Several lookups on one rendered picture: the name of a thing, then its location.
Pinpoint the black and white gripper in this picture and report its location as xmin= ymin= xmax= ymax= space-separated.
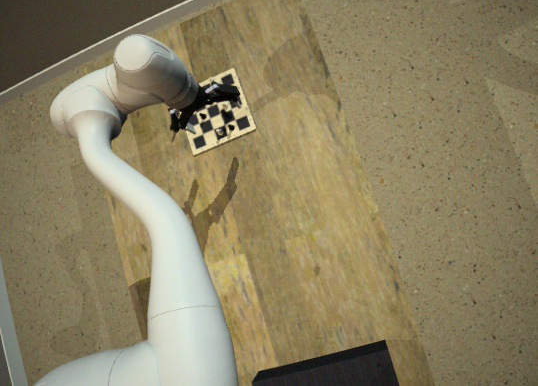
xmin=168 ymin=81 xmax=242 ymax=135

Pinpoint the wooden chessboard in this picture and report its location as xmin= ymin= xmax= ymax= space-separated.
xmin=186 ymin=68 xmax=257 ymax=156

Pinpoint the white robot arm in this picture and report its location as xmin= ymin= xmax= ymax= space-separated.
xmin=33 ymin=34 xmax=239 ymax=386

